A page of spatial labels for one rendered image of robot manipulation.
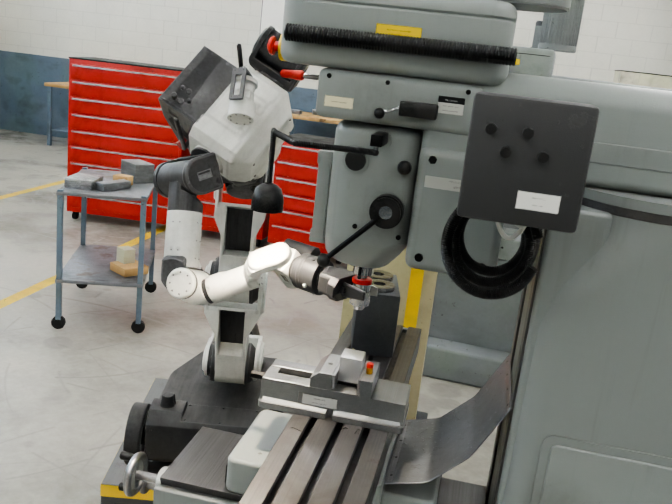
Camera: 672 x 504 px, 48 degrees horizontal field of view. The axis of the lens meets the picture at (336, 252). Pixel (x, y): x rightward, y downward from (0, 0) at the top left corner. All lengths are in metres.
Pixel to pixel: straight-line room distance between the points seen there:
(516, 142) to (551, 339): 0.45
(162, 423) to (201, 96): 1.04
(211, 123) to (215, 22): 9.41
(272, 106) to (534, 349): 0.94
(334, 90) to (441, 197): 0.31
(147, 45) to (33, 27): 1.86
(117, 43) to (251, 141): 10.08
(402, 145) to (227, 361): 1.26
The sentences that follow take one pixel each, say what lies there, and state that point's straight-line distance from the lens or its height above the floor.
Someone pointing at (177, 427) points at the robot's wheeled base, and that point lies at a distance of 2.49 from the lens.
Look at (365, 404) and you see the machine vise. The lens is 1.79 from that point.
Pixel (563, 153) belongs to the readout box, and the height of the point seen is 1.64.
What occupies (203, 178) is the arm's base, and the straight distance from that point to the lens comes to 1.97.
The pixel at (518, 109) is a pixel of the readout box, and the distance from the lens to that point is 1.28.
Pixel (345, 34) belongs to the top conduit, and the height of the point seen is 1.80.
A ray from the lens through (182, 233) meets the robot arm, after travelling 1.95.
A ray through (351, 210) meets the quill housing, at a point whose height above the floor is 1.44.
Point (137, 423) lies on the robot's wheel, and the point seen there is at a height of 0.57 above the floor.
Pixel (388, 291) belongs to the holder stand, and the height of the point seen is 1.12.
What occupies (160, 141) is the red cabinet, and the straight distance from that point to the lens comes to 6.90.
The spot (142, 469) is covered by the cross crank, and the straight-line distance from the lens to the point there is 2.18.
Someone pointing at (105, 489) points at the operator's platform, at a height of 0.38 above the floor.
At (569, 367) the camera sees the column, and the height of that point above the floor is 1.21.
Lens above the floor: 1.77
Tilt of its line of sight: 15 degrees down
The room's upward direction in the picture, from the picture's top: 6 degrees clockwise
